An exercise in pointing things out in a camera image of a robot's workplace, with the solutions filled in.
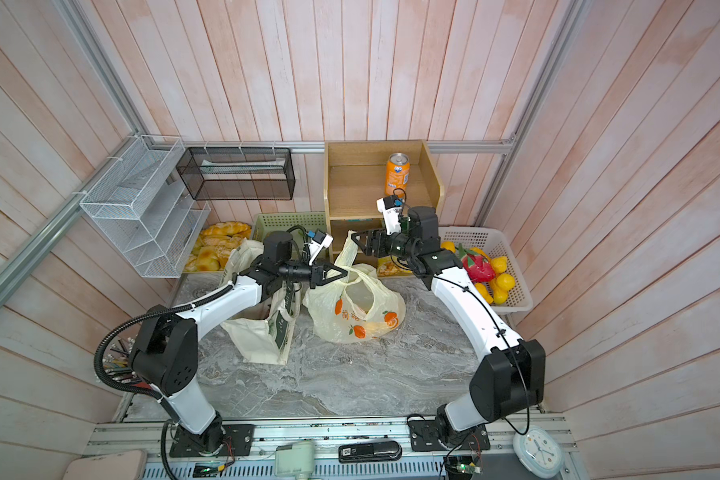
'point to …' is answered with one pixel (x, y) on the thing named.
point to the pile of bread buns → (214, 244)
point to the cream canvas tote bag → (263, 333)
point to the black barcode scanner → (369, 451)
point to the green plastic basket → (282, 221)
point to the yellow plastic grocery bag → (357, 306)
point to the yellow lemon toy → (506, 281)
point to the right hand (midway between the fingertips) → (360, 235)
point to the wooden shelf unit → (354, 180)
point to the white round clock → (538, 452)
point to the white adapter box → (295, 459)
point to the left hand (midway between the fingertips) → (345, 278)
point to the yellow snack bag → (390, 266)
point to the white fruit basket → (495, 241)
